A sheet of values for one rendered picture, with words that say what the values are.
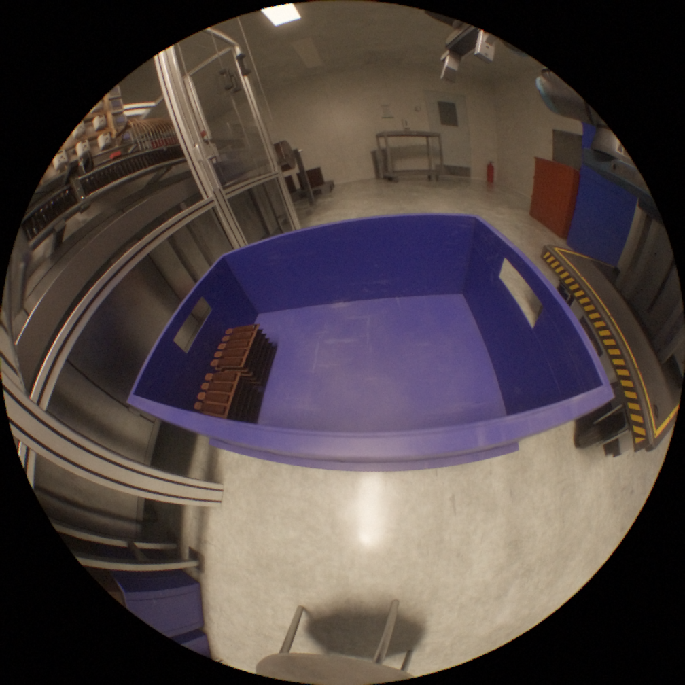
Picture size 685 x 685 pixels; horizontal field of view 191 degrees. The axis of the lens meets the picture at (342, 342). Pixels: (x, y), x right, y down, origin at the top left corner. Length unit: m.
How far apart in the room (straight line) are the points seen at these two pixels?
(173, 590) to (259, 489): 0.54
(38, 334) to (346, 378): 0.67
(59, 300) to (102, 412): 0.41
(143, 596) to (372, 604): 0.63
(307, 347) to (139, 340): 0.67
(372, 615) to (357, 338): 0.74
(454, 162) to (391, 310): 4.96
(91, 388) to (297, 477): 0.72
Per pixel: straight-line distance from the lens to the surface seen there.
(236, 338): 0.44
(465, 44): 0.58
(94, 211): 1.17
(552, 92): 0.94
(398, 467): 0.34
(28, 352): 0.58
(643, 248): 0.95
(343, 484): 0.57
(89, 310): 0.51
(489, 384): 0.41
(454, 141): 5.31
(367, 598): 0.66
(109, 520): 0.97
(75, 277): 0.60
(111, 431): 0.86
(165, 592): 0.89
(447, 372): 0.39
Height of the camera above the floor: 0.56
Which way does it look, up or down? 50 degrees down
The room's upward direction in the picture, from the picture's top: 18 degrees counter-clockwise
